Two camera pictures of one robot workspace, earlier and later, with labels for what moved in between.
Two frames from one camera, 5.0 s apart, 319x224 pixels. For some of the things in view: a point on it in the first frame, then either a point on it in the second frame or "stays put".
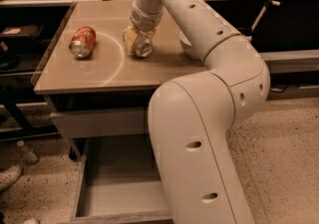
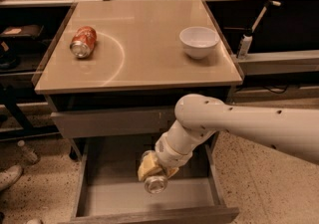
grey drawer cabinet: (98, 91) stays put
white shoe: (9, 175) stays put
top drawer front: (104, 123) stays put
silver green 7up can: (144, 46) → (155, 184)
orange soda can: (83, 41) stays put
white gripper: (144, 19) → (171, 154)
